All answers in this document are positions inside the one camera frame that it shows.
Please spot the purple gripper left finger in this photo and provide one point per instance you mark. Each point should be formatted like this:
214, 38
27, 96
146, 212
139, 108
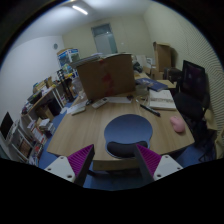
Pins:
75, 167

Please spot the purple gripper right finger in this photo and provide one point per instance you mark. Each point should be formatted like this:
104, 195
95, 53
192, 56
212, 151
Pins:
153, 166

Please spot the blue mouse pad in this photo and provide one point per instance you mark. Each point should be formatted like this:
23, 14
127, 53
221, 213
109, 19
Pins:
124, 132

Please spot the pink computer mouse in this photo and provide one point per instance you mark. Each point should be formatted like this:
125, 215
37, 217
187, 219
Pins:
177, 124

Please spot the black pen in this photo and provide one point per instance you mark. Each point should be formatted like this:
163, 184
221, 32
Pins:
150, 110

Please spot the white open book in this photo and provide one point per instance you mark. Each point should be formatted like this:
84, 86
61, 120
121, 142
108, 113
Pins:
161, 100

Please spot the wooden shelf unit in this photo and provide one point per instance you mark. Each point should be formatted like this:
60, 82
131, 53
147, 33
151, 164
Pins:
30, 116

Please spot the white remote control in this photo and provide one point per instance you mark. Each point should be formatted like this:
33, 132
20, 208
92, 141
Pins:
100, 103

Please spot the white paper sheet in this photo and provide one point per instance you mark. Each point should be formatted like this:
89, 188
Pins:
124, 100

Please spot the black office chair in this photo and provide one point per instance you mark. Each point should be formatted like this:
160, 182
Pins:
192, 98

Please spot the black monitor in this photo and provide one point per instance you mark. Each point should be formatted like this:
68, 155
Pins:
6, 125

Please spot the blue book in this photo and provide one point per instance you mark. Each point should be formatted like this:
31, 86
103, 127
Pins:
151, 84

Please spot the large cardboard box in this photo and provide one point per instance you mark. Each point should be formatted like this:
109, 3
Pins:
106, 77

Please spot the tall cardboard box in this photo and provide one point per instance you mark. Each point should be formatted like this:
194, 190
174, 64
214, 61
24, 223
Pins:
162, 55

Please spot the blue white printed box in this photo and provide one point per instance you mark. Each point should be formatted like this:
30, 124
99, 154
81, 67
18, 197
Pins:
67, 56

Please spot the door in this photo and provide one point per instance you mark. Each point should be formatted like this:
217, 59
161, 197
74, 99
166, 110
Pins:
104, 39

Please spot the ceiling light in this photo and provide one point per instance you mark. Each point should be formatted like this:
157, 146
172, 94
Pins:
80, 10

